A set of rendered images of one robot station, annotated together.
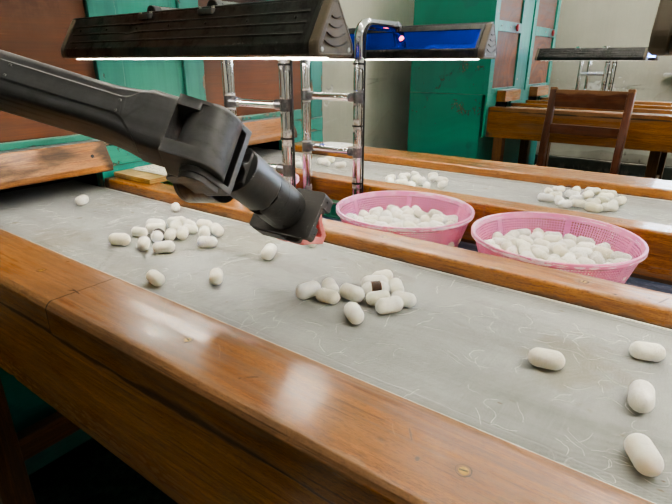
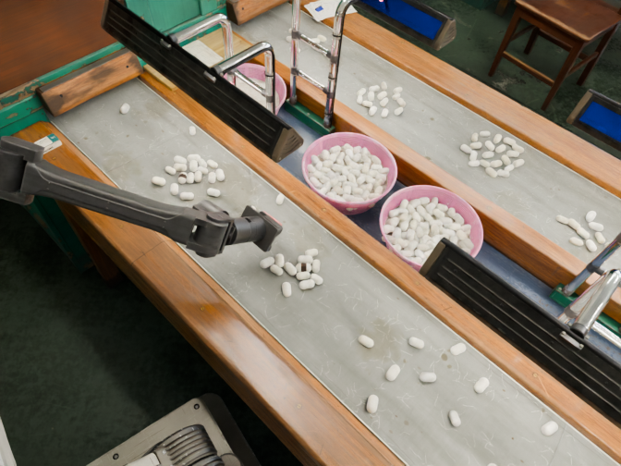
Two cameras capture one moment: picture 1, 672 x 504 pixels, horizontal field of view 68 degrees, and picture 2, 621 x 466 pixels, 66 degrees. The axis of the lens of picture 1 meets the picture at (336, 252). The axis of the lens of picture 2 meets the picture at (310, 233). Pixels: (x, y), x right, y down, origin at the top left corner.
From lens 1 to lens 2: 0.72 m
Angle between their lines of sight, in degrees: 34
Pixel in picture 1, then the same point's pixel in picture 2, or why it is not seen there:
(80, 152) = (118, 66)
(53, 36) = not seen: outside the picture
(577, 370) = (379, 348)
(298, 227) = (261, 243)
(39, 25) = not seen: outside the picture
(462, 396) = (320, 357)
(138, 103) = (174, 223)
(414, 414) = (290, 374)
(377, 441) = (273, 387)
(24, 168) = (82, 90)
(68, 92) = (139, 217)
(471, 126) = not seen: outside the picture
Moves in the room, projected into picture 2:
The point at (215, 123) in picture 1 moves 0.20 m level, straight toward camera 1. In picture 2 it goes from (213, 234) to (211, 330)
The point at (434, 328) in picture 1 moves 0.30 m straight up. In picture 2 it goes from (325, 304) to (338, 230)
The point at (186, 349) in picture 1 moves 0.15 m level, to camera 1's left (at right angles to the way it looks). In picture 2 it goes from (201, 316) to (135, 306)
